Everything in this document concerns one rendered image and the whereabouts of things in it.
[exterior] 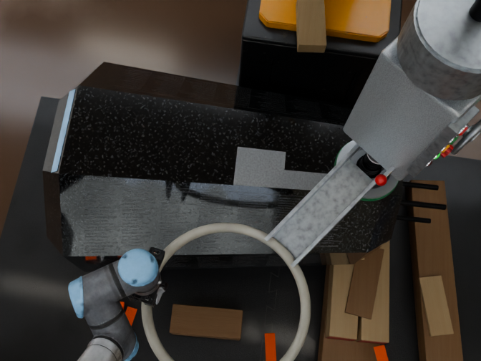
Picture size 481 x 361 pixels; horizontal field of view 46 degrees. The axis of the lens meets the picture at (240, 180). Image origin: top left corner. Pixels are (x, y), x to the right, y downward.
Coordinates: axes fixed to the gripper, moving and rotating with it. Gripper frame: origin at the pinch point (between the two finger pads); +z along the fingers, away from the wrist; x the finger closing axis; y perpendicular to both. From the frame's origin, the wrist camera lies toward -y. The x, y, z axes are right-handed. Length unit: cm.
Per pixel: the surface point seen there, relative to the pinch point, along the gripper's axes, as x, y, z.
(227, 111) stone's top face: 4, -64, 2
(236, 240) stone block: 19.6, -26.1, 18.5
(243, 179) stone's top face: 16.2, -42.4, 2.6
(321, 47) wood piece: 29, -98, -1
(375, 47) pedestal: 48, -110, 5
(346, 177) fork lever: 47, -47, -13
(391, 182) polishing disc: 63, -55, -2
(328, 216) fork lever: 45, -34, -9
